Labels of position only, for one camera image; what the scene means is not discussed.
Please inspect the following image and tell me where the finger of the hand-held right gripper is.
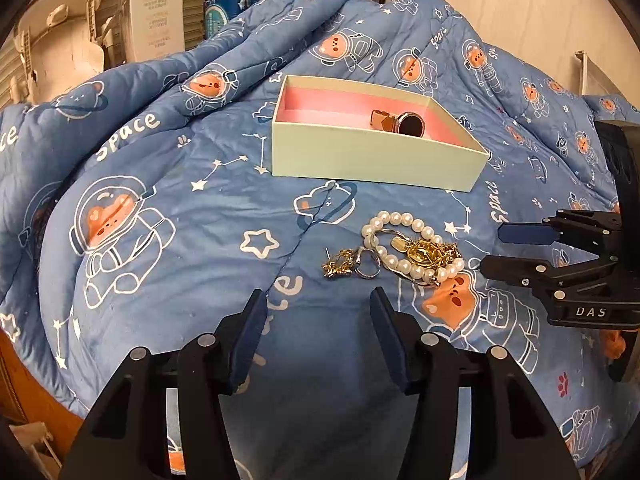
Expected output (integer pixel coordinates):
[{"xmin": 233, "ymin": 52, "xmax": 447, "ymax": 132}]
[
  {"xmin": 480, "ymin": 255, "xmax": 622, "ymax": 302},
  {"xmin": 497, "ymin": 211, "xmax": 623, "ymax": 252}
]

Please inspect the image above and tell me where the blue tissue pack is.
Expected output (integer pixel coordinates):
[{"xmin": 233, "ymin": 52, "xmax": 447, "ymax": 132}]
[{"xmin": 204, "ymin": 0, "xmax": 273, "ymax": 41}]

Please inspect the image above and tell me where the blue astronaut bear printed blanket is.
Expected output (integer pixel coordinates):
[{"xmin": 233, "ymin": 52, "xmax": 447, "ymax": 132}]
[{"xmin": 0, "ymin": 0, "xmax": 640, "ymax": 480}]

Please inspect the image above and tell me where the white baby high chair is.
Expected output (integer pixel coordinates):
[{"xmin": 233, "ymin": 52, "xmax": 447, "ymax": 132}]
[{"xmin": 0, "ymin": 0, "xmax": 119, "ymax": 106}]

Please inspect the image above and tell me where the tall white carton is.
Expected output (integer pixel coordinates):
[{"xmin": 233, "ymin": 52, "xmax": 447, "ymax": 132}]
[{"xmin": 122, "ymin": 0, "xmax": 187, "ymax": 64}]

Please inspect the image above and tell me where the gold chain necklace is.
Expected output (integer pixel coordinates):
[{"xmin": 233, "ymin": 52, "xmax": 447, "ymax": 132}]
[{"xmin": 391, "ymin": 236, "xmax": 461, "ymax": 275}]

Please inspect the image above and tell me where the person's right hand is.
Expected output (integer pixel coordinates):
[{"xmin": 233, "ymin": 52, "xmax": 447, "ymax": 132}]
[{"xmin": 602, "ymin": 331, "xmax": 627, "ymax": 361}]

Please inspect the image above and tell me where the pale green box pink inside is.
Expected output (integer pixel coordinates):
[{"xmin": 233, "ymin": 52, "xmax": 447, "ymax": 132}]
[{"xmin": 270, "ymin": 75, "xmax": 492, "ymax": 193}]

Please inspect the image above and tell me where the rose gold wrist watch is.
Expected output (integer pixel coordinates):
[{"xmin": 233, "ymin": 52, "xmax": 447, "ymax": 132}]
[{"xmin": 371, "ymin": 108, "xmax": 422, "ymax": 138}]

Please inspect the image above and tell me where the white pearl bracelet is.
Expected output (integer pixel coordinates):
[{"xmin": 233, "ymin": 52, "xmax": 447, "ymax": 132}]
[{"xmin": 361, "ymin": 211, "xmax": 466, "ymax": 287}]

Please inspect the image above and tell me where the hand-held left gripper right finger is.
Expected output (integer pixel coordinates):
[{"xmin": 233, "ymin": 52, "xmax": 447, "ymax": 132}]
[{"xmin": 369, "ymin": 286, "xmax": 581, "ymax": 480}]

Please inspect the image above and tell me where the silver ring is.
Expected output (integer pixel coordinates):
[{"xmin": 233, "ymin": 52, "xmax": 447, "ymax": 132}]
[{"xmin": 354, "ymin": 250, "xmax": 382, "ymax": 280}]

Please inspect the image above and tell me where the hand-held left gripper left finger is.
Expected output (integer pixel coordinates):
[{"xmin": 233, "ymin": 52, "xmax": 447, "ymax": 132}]
[{"xmin": 59, "ymin": 288, "xmax": 269, "ymax": 480}]

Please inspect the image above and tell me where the gold earring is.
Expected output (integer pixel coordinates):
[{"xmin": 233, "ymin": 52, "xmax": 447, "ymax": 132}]
[{"xmin": 321, "ymin": 247, "xmax": 359, "ymax": 279}]

